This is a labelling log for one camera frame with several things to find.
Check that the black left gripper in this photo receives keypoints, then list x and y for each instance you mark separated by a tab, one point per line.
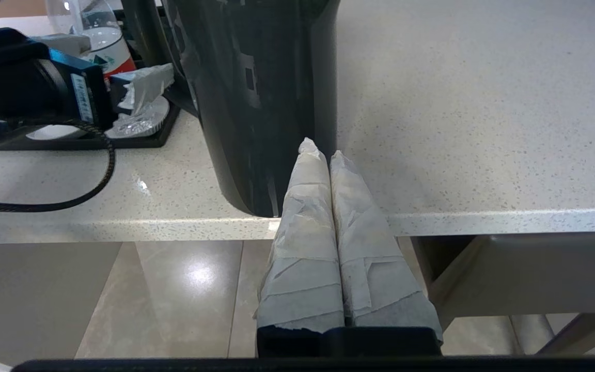
65	88

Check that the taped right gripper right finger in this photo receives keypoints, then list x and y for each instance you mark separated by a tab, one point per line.
370	258

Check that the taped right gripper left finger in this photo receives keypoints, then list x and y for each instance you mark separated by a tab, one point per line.
302	248

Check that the black electric kettle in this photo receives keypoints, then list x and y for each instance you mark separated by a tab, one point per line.
256	77

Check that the red-capped plastic water bottle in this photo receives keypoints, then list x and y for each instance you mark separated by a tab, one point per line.
96	20

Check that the white paper coaster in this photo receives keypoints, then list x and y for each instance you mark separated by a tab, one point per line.
55	133
162	116

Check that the black serving tray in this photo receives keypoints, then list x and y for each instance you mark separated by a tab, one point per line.
142	142

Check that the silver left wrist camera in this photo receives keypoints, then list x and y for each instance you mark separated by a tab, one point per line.
62	44

